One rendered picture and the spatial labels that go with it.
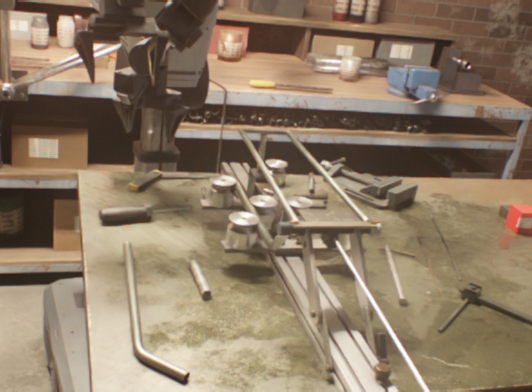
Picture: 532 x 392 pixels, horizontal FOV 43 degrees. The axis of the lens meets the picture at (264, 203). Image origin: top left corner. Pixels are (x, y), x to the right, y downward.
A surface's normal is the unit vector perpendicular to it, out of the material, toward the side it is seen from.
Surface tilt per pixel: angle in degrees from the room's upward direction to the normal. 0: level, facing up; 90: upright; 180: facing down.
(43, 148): 90
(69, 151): 90
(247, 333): 0
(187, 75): 90
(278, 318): 0
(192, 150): 90
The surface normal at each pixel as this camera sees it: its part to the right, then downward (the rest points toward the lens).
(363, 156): 0.26, 0.42
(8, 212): 0.61, 0.39
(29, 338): 0.13, -0.91
